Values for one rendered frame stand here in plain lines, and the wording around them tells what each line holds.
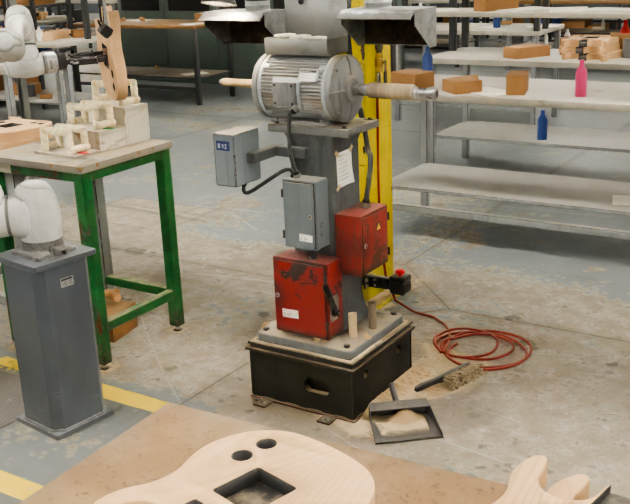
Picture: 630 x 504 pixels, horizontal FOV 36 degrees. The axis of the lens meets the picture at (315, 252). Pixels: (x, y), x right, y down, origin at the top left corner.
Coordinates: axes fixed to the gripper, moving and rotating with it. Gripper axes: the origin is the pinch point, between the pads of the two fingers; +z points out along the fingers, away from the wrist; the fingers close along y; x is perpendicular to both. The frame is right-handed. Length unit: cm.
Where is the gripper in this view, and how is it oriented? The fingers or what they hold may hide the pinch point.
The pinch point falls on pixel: (104, 56)
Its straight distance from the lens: 431.3
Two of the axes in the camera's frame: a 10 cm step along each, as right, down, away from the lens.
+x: -0.3, -9.1, -4.2
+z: 9.2, -1.9, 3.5
